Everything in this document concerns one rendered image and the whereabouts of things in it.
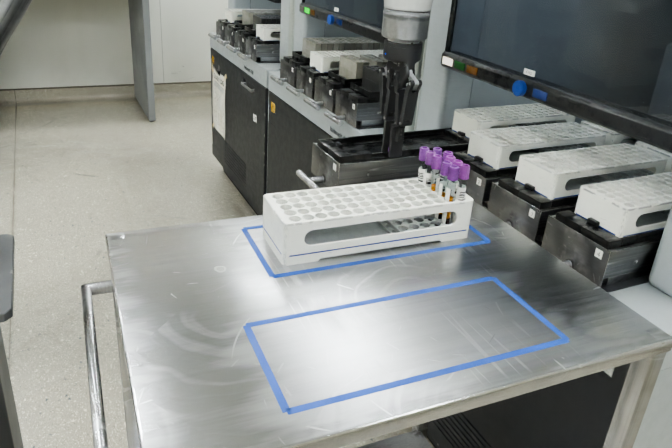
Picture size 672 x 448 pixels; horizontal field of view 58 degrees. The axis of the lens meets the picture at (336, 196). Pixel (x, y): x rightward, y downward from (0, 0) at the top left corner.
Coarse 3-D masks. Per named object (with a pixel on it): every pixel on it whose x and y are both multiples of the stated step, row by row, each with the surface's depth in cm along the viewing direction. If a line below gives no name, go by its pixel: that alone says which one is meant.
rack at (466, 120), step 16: (464, 112) 140; (480, 112) 141; (496, 112) 142; (512, 112) 144; (528, 112) 144; (544, 112) 145; (560, 112) 146; (464, 128) 139; (480, 128) 135; (496, 128) 150
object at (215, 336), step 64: (128, 256) 80; (192, 256) 81; (256, 256) 82; (384, 256) 84; (448, 256) 85; (512, 256) 87; (128, 320) 67; (192, 320) 68; (256, 320) 69; (320, 320) 69; (384, 320) 70; (448, 320) 71; (512, 320) 72; (576, 320) 73; (640, 320) 74; (128, 384) 93; (192, 384) 58; (256, 384) 59; (320, 384) 60; (384, 384) 60; (448, 384) 61; (512, 384) 62; (640, 384) 73
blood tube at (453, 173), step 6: (450, 168) 85; (456, 168) 85; (450, 174) 86; (456, 174) 86; (450, 180) 86; (456, 180) 86; (450, 186) 86; (450, 192) 87; (450, 198) 87; (444, 216) 89; (450, 216) 89; (444, 222) 89
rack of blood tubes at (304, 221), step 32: (288, 192) 87; (320, 192) 88; (352, 192) 89; (384, 192) 89; (416, 192) 91; (288, 224) 78; (320, 224) 80; (352, 224) 82; (384, 224) 91; (416, 224) 88; (448, 224) 89; (288, 256) 80; (320, 256) 82
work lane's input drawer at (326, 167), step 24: (336, 144) 126; (360, 144) 133; (408, 144) 135; (432, 144) 136; (456, 144) 133; (312, 168) 133; (336, 168) 121; (360, 168) 123; (384, 168) 125; (408, 168) 128
